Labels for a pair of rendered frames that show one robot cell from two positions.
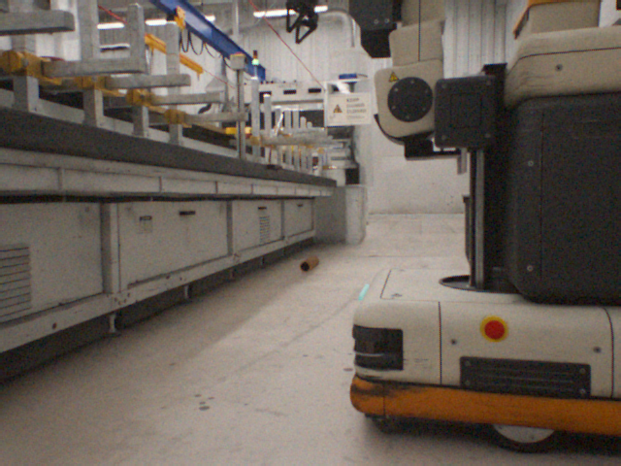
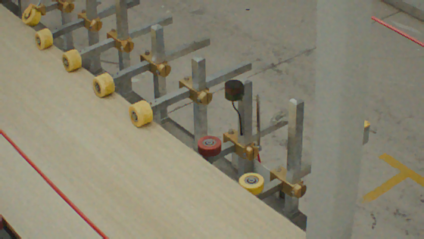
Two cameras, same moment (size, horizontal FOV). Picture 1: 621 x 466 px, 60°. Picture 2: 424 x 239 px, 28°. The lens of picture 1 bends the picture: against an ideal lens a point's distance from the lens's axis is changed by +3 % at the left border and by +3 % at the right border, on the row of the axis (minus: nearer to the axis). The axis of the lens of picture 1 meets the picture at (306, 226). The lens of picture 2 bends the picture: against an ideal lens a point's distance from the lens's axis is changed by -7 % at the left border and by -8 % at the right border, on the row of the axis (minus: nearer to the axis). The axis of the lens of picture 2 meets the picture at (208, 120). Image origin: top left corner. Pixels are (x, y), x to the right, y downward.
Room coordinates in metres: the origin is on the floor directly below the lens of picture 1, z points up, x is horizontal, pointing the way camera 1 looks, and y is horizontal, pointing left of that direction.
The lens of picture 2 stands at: (1.65, 2.22, 2.69)
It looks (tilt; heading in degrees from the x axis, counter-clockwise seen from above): 34 degrees down; 311
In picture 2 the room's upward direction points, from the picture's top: 2 degrees counter-clockwise
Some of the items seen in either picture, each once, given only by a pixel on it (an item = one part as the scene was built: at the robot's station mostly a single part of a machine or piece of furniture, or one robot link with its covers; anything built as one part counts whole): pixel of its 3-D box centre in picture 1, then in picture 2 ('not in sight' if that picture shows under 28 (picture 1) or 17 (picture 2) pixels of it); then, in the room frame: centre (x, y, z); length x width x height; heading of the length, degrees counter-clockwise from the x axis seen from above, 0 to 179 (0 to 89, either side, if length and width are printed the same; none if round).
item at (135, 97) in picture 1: (143, 100); not in sight; (1.76, 0.53, 0.83); 0.14 x 0.06 x 0.05; 168
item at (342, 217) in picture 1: (292, 160); not in sight; (6.14, 0.16, 0.95); 1.65 x 0.70 x 1.90; 78
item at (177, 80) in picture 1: (116, 83); not in sight; (1.52, 0.53, 0.83); 0.43 x 0.03 x 0.04; 78
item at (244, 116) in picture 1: (192, 118); not in sight; (2.01, 0.43, 0.81); 0.43 x 0.03 x 0.04; 78
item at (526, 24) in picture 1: (553, 35); not in sight; (1.28, -0.59, 0.87); 0.23 x 0.15 x 0.11; 168
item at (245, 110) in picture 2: (268, 135); (244, 138); (3.21, 0.23, 0.89); 0.04 x 0.04 x 0.48; 78
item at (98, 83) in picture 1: (96, 83); not in sight; (1.52, 0.58, 0.83); 0.14 x 0.06 x 0.05; 168
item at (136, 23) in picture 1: (139, 82); not in sight; (1.74, 0.54, 0.88); 0.04 x 0.04 x 0.48; 78
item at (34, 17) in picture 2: not in sight; (31, 17); (4.50, 0.12, 0.93); 0.09 x 0.08 x 0.09; 78
